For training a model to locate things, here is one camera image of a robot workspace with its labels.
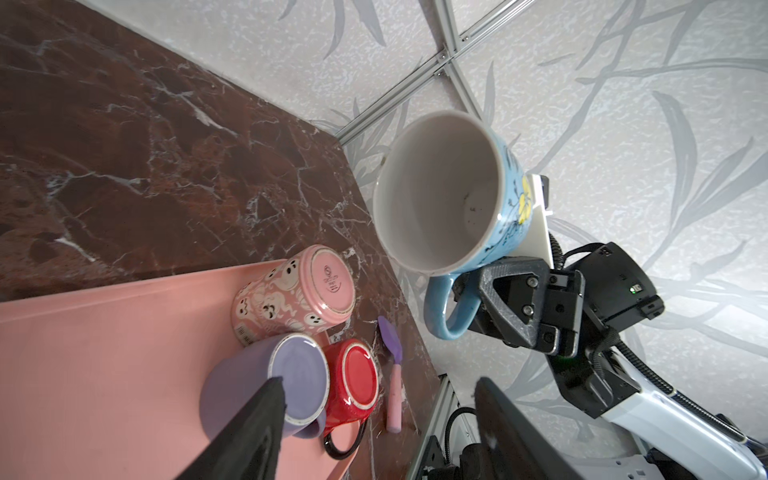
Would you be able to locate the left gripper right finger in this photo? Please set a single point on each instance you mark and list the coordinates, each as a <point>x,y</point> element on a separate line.
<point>514,448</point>

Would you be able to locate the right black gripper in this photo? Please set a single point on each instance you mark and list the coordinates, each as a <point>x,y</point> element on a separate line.
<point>603,377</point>

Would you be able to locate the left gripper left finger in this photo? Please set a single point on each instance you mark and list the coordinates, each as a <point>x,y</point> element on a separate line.
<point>248,446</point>

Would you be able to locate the blue polka dot mug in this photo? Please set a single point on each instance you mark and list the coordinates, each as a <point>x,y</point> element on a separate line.
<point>450,198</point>

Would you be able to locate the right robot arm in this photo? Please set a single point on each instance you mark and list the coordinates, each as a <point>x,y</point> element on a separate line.
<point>574,315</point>

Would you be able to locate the pink ghost pattern mug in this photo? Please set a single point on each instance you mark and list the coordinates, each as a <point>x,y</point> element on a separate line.
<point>309,293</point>

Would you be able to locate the pink plastic tray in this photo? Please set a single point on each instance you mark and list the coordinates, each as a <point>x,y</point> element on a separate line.
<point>104,383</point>

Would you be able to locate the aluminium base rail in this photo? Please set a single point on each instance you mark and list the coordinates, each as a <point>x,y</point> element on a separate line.
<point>450,429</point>

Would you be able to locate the red mug black handle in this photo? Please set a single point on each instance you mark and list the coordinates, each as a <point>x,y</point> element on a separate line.
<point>353,394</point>

